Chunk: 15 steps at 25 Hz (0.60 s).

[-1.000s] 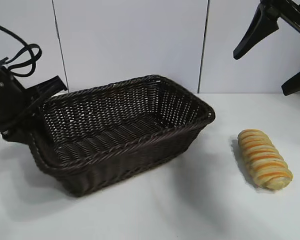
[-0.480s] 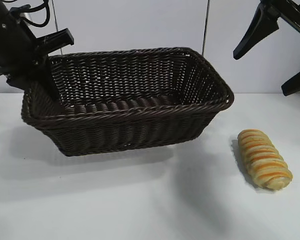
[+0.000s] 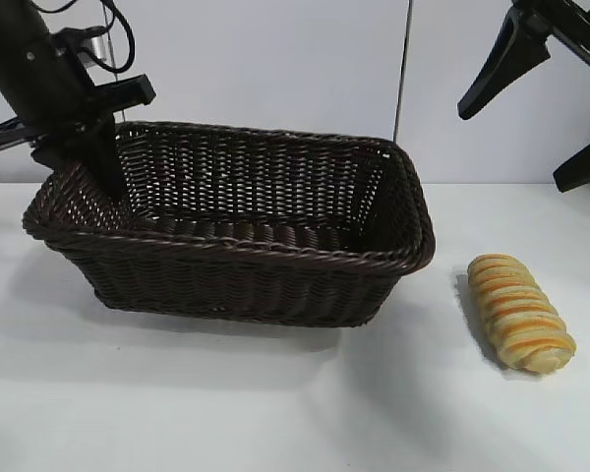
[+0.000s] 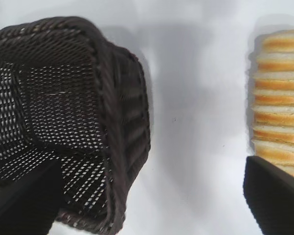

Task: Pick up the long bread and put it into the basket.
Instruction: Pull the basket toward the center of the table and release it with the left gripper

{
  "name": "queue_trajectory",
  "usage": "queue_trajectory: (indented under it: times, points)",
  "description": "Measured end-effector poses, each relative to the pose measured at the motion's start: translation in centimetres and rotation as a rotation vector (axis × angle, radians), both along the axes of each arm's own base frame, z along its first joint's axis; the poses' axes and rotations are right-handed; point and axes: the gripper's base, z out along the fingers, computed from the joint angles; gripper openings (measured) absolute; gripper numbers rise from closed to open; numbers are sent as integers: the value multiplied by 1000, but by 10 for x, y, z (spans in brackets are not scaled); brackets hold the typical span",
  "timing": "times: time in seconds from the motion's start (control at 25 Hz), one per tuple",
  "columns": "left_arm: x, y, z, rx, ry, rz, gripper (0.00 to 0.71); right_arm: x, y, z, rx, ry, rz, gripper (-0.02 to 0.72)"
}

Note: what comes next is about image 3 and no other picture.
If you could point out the dark brown wicker basket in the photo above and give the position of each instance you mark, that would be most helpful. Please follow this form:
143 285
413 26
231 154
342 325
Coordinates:
255 275

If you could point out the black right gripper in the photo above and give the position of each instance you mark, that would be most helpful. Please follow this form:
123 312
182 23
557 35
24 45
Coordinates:
580 29

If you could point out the long striped bread loaf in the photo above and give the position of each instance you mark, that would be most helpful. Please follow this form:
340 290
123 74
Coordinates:
518 314

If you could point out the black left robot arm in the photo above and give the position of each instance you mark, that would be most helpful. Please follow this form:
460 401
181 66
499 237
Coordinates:
10 19

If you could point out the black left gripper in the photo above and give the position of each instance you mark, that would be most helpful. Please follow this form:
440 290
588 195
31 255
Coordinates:
44 88

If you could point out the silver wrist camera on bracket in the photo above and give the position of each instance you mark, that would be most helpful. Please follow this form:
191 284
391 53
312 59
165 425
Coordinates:
98 46

